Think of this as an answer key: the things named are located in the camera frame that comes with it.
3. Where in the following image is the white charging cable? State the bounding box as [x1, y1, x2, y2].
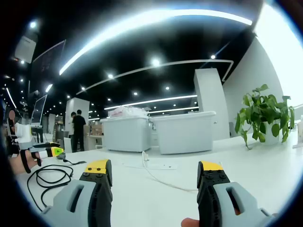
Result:
[141, 150, 199, 192]

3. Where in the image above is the white desktop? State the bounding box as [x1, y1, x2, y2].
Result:
[13, 131, 303, 227]

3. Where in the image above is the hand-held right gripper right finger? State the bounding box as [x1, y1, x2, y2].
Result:
[196, 160, 279, 227]

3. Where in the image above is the person's left hand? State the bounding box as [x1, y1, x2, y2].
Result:
[9, 148, 43, 175]

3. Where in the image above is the computer monitor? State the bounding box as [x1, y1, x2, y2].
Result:
[30, 94, 48, 130]

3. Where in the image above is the white plastic storage box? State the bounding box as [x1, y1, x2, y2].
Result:
[99, 115, 153, 153]
[151, 111, 217, 155]

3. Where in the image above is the green potted plant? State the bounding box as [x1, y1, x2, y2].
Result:
[234, 84, 296, 150]

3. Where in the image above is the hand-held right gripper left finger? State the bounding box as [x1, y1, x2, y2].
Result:
[39, 158, 114, 227]

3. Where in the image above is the white wall-mounted box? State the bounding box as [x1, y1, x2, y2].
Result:
[14, 35, 38, 64]

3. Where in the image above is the dark hanging screen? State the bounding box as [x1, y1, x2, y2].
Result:
[29, 39, 67, 96]

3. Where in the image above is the person's right hand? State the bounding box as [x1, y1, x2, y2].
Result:
[181, 217, 201, 227]

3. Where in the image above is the pile of pink white packets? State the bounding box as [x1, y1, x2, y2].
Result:
[108, 105, 150, 118]

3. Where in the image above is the white power strip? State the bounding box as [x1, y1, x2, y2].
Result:
[122, 162, 178, 171]

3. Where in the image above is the black data cable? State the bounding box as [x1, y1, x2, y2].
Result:
[27, 164, 74, 211]

